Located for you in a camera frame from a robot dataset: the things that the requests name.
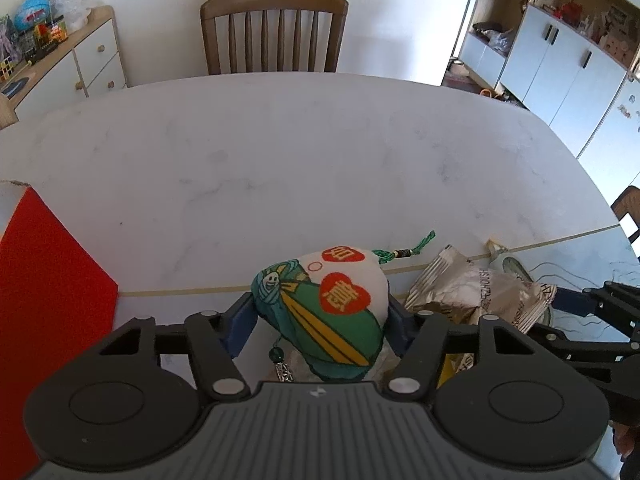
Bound grey plastic bag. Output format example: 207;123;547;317
482;27;516;54

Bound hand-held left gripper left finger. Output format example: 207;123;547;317
75;292;258;401

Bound white hallway cabinet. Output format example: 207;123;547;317
442;0;640;161

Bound green embroidered pouch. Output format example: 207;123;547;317
250;230;436;383

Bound light wooden toy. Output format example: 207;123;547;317
597;7;640;69

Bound person's right hand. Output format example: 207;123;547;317
614;420;640;464

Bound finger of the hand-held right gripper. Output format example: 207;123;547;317
552;281;640;342
530;322;640;377

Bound patterned door rug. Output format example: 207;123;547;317
444;72;477;94

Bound clear plastic bag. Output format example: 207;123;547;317
52;0;94;34

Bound silver snack packet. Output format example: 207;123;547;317
404;245;557;337

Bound blue ball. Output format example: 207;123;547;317
14;0;53;31

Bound white wooden sideboard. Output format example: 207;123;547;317
0;5;128;131

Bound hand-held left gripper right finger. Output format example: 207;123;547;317
382;295;566;403

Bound small white pouch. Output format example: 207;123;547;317
486;237;554;331

